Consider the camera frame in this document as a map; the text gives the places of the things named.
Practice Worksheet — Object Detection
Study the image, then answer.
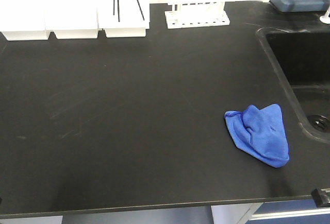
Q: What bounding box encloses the blue microfiber cloth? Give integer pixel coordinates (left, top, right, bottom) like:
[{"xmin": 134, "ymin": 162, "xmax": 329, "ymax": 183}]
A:
[{"xmin": 224, "ymin": 104, "xmax": 290, "ymax": 168}]

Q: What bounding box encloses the white test tube rack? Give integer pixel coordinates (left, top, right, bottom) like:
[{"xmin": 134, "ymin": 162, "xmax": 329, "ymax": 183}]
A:
[{"xmin": 164, "ymin": 0, "xmax": 230, "ymax": 29}]

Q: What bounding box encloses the middle white storage bin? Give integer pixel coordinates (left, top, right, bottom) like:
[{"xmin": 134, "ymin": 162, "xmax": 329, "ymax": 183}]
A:
[{"xmin": 44, "ymin": 0, "xmax": 99, "ymax": 39}]

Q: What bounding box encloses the black lab sink basin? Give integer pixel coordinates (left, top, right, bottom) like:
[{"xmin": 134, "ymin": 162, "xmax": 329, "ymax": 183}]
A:
[{"xmin": 257, "ymin": 28, "xmax": 329, "ymax": 144}]

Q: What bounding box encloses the sink drain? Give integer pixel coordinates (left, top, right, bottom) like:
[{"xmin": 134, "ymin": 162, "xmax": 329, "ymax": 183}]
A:
[{"xmin": 307, "ymin": 114, "xmax": 329, "ymax": 133}]

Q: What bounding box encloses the left white storage bin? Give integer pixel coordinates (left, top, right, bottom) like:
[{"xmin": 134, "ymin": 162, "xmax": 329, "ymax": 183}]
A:
[{"xmin": 1, "ymin": 0, "xmax": 50, "ymax": 41}]

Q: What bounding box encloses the blue under-bench cabinet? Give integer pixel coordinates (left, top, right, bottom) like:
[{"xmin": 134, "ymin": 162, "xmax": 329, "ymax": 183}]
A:
[{"xmin": 210, "ymin": 198, "xmax": 330, "ymax": 224}]

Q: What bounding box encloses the white faucet pipe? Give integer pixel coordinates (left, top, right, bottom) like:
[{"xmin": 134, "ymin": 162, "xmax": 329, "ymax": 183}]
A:
[{"xmin": 319, "ymin": 7, "xmax": 330, "ymax": 25}]

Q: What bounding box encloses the black corner camera mount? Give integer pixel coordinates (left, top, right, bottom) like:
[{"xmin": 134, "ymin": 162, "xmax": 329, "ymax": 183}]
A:
[{"xmin": 311, "ymin": 188, "xmax": 330, "ymax": 208}]

